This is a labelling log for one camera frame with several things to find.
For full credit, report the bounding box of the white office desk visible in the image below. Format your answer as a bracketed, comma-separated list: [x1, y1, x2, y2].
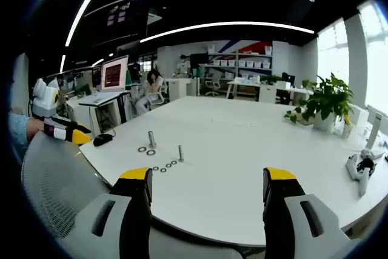
[227, 75, 315, 104]

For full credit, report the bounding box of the white standing desk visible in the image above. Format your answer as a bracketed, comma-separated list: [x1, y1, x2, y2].
[78, 90, 131, 132]

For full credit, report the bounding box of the white upright box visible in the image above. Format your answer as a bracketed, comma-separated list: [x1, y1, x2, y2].
[366, 112, 383, 150]

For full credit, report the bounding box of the hanging dark display screen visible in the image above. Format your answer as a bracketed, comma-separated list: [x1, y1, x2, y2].
[83, 0, 151, 47]

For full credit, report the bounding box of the small black monitor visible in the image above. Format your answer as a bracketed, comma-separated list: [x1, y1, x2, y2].
[189, 53, 210, 66]

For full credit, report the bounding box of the white low cabinet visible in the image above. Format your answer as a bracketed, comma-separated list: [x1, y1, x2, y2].
[165, 77, 198, 102]

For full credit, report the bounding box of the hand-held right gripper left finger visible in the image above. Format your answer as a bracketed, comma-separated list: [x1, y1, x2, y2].
[56, 167, 154, 259]

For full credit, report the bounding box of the white office chair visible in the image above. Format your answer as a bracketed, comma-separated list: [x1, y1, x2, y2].
[148, 81, 169, 110]

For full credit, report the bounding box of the person's left hand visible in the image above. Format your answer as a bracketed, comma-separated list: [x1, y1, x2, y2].
[26, 117, 46, 143]

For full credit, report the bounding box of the grey swivel chair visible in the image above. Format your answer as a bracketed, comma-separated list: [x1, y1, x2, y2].
[204, 72, 224, 96]

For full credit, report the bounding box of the white framed computer monitor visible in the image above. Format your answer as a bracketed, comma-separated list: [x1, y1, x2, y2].
[99, 55, 130, 92]

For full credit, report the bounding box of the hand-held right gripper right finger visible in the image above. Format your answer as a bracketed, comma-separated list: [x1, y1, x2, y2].
[262, 166, 361, 259]

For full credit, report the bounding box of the row of white storage bins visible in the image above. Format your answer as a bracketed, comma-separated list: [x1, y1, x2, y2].
[207, 45, 273, 69]

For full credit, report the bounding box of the grey mesh office chair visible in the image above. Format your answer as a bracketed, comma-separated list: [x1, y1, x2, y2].
[21, 131, 243, 259]

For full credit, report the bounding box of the white handheld controller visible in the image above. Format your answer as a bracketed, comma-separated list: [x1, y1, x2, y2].
[346, 149, 378, 198]

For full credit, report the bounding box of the metal shelving unit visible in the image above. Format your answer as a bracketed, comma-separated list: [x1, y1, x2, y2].
[199, 45, 273, 96]

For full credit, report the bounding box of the black mouse cable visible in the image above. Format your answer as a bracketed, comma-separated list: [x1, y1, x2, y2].
[102, 125, 118, 138]

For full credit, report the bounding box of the large steel threaded stud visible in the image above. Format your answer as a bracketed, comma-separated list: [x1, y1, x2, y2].
[147, 130, 158, 149]

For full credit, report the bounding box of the long ceiling light strip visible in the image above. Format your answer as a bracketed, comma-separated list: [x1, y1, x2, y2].
[139, 21, 316, 44]
[65, 0, 119, 47]

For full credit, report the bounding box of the potted green plant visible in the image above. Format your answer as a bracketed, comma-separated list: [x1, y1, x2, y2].
[284, 72, 355, 132]

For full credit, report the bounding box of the black computer mouse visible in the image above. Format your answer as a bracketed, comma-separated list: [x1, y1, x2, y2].
[93, 133, 113, 147]

